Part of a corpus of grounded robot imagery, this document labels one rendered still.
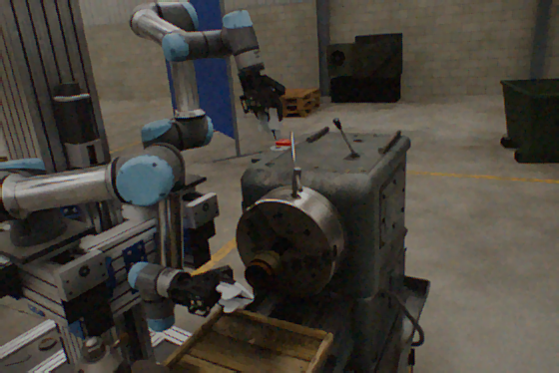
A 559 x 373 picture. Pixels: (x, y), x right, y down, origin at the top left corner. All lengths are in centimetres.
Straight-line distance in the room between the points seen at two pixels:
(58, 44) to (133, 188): 71
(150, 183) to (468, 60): 1032
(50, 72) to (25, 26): 15
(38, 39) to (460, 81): 1019
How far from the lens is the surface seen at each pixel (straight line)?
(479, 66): 1104
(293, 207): 115
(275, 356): 118
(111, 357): 87
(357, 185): 125
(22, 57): 154
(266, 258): 112
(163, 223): 123
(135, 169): 101
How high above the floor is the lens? 167
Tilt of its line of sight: 20 degrees down
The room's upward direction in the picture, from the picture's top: 5 degrees counter-clockwise
